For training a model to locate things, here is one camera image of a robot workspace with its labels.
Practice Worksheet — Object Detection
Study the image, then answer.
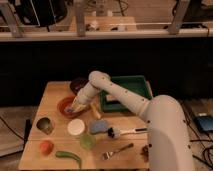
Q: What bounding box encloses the black white dish brush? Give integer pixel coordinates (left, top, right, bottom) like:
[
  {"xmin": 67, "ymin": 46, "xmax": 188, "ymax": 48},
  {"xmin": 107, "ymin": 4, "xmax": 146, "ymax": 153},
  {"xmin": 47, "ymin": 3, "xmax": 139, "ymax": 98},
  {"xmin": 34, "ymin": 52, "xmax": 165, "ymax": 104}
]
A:
[{"xmin": 107, "ymin": 127, "xmax": 147, "ymax": 139}]

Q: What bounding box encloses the green chili pepper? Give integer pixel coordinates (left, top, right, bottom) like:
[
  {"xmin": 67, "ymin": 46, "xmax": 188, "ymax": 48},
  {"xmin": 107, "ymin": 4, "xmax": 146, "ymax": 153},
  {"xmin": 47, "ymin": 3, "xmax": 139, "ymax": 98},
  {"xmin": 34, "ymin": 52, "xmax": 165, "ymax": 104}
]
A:
[{"xmin": 55, "ymin": 151, "xmax": 82, "ymax": 169}]

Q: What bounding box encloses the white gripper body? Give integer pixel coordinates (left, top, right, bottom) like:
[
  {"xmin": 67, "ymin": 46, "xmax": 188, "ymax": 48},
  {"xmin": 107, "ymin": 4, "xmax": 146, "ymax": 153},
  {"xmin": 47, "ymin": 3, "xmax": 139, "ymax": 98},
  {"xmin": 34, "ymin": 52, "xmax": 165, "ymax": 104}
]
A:
[{"xmin": 72, "ymin": 88, "xmax": 95, "ymax": 106}]

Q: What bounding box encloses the white horizontal rail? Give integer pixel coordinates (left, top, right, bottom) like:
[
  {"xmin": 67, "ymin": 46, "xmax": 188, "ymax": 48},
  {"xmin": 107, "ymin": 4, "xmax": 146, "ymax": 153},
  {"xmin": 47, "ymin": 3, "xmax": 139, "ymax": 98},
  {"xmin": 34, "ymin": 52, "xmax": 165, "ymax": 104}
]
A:
[{"xmin": 0, "ymin": 28, "xmax": 213, "ymax": 42}]

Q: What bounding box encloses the yellow corn cob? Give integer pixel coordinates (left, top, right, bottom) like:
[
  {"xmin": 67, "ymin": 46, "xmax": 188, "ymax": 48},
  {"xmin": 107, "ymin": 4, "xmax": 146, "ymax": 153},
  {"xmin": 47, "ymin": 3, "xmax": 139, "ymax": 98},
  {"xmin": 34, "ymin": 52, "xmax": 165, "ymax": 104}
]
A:
[{"xmin": 90, "ymin": 103, "xmax": 102, "ymax": 119}]

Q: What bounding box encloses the dark maroon bowl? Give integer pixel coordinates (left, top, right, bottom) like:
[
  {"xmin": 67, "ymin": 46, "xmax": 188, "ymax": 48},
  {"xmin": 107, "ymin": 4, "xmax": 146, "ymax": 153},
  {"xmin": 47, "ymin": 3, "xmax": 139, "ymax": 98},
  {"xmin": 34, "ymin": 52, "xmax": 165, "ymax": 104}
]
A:
[{"xmin": 70, "ymin": 78, "xmax": 88, "ymax": 94}]

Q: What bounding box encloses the green plastic cup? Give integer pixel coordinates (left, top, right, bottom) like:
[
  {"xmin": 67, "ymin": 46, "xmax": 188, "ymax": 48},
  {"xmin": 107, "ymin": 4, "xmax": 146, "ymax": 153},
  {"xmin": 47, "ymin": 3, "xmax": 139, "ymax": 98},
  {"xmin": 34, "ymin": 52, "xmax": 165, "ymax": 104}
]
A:
[{"xmin": 80, "ymin": 134, "xmax": 95, "ymax": 150}]

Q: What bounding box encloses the blue device on floor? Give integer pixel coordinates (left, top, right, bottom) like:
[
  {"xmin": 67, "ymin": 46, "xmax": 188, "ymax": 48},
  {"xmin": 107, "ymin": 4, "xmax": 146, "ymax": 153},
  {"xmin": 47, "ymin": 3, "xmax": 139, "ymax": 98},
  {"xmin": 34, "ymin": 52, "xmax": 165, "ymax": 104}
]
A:
[{"xmin": 195, "ymin": 116, "xmax": 213, "ymax": 133}]

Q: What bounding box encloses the red bowl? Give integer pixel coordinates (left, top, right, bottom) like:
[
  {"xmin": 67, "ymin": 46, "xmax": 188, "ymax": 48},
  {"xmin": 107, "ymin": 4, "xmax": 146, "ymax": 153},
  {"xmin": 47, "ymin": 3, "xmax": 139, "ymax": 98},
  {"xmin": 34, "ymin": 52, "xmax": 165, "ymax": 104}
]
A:
[{"xmin": 57, "ymin": 96, "xmax": 82, "ymax": 119}]

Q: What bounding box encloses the yellow towel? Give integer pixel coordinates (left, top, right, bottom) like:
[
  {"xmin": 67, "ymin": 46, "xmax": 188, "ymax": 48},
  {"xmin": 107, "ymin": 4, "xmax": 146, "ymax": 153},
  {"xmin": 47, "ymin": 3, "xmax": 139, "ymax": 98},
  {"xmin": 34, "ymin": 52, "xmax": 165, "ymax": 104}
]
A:
[{"xmin": 70, "ymin": 103, "xmax": 87, "ymax": 113}]

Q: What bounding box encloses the silver fork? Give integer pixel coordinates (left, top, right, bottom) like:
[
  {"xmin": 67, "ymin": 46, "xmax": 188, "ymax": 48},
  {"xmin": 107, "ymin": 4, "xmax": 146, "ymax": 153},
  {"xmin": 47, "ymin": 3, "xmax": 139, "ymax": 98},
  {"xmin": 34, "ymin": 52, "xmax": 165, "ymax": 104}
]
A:
[{"xmin": 102, "ymin": 143, "xmax": 134, "ymax": 160}]

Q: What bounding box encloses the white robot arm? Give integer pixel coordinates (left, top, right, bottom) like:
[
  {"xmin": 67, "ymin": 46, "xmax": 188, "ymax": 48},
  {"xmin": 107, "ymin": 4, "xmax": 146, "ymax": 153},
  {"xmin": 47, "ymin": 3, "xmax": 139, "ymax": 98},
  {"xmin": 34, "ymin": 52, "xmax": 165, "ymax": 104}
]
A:
[{"xmin": 71, "ymin": 71, "xmax": 195, "ymax": 171}]

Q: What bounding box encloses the green dish rack tray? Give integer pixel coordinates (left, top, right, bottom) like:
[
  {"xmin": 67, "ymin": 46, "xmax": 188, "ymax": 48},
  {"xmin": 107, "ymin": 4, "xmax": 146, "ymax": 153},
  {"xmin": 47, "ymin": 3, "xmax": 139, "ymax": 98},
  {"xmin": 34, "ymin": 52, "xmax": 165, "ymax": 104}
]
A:
[{"xmin": 99, "ymin": 75, "xmax": 152, "ymax": 113}]

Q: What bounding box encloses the small brown object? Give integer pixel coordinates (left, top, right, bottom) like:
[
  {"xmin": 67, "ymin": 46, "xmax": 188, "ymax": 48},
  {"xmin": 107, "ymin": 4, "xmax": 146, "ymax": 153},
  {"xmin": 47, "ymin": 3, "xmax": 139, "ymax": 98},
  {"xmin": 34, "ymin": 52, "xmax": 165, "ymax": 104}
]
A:
[{"xmin": 141, "ymin": 145, "xmax": 149, "ymax": 162}]

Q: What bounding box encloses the orange tomato toy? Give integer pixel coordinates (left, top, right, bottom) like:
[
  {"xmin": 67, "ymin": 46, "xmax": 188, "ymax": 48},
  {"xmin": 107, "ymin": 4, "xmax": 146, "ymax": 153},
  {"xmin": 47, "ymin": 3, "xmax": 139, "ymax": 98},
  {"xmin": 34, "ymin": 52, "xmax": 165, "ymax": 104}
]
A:
[{"xmin": 39, "ymin": 140, "xmax": 54, "ymax": 155}]

